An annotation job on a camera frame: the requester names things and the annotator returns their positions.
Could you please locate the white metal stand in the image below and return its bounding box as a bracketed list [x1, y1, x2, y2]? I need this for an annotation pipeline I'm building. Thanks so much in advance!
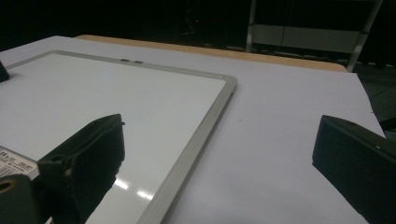
[245, 0, 385, 73]

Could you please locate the grey framed whiteboard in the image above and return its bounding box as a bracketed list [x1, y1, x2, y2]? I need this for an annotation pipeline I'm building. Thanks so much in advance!
[0, 49, 238, 224]

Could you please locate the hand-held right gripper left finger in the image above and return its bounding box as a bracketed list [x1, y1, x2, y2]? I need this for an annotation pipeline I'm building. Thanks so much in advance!
[36, 113, 126, 224]

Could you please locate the large white paper sheet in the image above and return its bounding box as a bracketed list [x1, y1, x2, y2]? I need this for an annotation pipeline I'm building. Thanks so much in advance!
[0, 35, 387, 224]

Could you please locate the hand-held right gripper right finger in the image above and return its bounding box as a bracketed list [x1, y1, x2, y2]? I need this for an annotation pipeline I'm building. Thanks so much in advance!
[311, 114, 396, 224]

